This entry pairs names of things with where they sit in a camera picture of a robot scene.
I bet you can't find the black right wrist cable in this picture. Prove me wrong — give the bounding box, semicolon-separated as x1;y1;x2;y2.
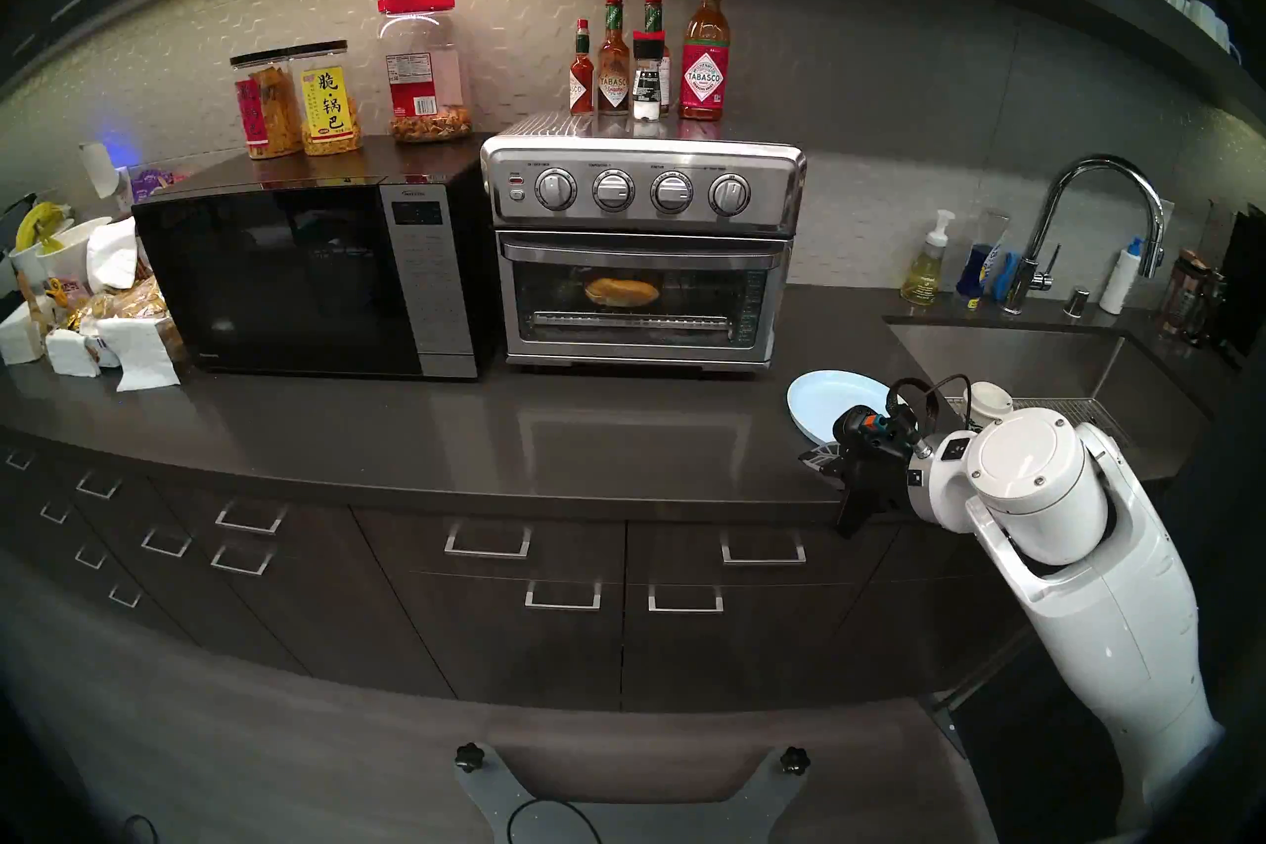
883;372;975;440

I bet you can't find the glass copper French press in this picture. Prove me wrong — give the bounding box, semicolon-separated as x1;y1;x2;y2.
1159;249;1227;339

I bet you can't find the yellow soap pump bottle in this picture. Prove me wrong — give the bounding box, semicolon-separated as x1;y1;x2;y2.
900;209;956;307

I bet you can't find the medium Tabasco sauce bottle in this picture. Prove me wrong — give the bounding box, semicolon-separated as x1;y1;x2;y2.
643;0;674;111
596;0;632;115

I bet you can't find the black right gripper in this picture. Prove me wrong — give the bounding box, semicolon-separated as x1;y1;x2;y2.
799;403;937;542

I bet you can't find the white bowl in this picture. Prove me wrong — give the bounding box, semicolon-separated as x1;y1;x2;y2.
10;216;112;289

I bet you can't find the snack jar yellow label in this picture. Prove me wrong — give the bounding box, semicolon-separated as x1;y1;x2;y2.
290;41;364;157

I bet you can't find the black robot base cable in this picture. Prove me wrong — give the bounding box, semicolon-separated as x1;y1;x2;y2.
506;798;602;844

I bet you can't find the small red hot sauce bottle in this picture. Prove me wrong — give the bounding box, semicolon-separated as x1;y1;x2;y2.
570;19;596;114

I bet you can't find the dark wood drawer cabinet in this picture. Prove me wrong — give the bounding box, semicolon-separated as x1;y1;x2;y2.
0;417;1030;714

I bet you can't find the chrome gooseneck faucet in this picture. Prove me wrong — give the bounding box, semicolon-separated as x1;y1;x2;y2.
1004;155;1168;317

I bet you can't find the black Panasonic microwave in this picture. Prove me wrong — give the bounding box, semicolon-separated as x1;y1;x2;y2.
132;160;500;380

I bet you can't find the white bottle blue cap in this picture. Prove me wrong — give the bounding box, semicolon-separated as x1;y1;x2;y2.
1100;237;1145;316

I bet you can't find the light blue plate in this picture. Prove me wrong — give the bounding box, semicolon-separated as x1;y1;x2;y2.
787;369;896;447

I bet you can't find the clear jar red lid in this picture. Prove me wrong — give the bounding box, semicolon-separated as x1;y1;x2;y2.
378;0;473;144

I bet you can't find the golden brown bagel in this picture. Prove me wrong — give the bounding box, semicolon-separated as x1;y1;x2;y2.
584;275;662;309

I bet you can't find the stainless steel toaster oven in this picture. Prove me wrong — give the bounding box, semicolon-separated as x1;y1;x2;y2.
480;110;807;373

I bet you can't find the blue dish soap bottle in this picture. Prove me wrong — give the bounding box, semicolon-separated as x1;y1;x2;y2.
956;244;1020;304

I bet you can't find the clear bag of bread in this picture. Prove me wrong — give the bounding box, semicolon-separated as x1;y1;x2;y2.
64;273;189;358

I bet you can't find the large orange Tabasco bottle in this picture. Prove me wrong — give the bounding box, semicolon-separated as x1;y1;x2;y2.
679;0;733;122

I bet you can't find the white upright tissue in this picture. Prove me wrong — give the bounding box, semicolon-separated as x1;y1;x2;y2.
86;216;139;291

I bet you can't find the small folded white napkin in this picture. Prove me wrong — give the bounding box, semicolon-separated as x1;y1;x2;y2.
46;328;102;378

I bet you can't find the yellow banana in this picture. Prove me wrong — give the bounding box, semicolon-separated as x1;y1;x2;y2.
15;201;72;252

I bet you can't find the grey robot mounting plate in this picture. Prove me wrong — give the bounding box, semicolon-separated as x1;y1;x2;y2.
455;743;812;844

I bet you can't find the glass toaster oven door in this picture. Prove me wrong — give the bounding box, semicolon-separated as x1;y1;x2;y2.
497;231;792;365

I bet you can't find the small white container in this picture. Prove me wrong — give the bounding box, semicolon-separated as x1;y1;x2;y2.
0;298;45;365

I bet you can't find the stainless steel sink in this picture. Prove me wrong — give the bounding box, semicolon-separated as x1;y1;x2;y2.
883;316;1213;487

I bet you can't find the snack jar red label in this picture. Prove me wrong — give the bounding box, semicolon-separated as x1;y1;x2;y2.
230;51;303;161

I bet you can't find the steel oven wire rack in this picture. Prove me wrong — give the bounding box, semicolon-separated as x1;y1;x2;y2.
532;313;733;332

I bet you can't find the paper cup white lid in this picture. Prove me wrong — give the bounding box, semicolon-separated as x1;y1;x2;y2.
964;380;1016;430

